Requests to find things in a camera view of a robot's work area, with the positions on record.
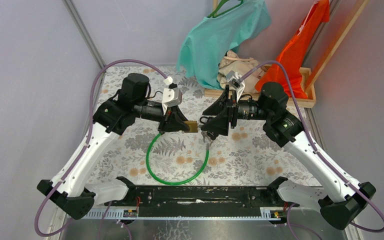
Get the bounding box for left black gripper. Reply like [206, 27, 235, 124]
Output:
[132, 99, 190, 133]

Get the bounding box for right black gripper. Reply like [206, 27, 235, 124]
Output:
[201, 84, 272, 136]

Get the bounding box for brass padlock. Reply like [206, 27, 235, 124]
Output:
[182, 121, 199, 133]

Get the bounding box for green cable lock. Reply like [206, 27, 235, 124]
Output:
[145, 133, 210, 186]

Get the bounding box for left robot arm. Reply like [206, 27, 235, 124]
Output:
[37, 73, 198, 220]

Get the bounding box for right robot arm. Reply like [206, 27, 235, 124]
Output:
[201, 82, 376, 230]

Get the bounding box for black padlock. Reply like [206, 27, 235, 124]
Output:
[199, 116, 213, 125]

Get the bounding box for black head keys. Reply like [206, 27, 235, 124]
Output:
[205, 139, 213, 148]

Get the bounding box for floral table mat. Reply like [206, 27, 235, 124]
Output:
[74, 65, 322, 187]

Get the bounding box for beige crumpled cloth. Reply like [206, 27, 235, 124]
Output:
[217, 50, 267, 94]

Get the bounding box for teal t-shirt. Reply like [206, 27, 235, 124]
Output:
[176, 0, 272, 90]

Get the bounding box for wooden tray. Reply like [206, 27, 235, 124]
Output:
[203, 63, 317, 109]

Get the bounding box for orange t-shirt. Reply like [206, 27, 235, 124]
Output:
[255, 0, 331, 100]

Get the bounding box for green clothes hanger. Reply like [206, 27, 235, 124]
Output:
[206, 0, 245, 19]

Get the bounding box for wooden rack pole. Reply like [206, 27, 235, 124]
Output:
[304, 0, 369, 93]

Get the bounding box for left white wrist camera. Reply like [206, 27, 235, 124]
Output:
[161, 83, 183, 108]

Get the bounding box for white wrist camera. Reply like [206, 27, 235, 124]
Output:
[226, 70, 245, 100]
[161, 83, 183, 108]

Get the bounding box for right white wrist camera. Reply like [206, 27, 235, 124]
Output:
[226, 70, 245, 100]

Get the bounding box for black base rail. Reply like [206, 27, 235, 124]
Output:
[111, 185, 292, 219]

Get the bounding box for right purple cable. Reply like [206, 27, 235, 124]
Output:
[238, 60, 384, 240]

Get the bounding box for purple cable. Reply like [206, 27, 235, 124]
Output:
[34, 59, 175, 240]
[238, 60, 384, 240]

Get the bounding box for aluminium corner post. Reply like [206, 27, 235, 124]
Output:
[62, 0, 106, 69]

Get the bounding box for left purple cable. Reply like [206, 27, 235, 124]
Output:
[34, 59, 175, 240]

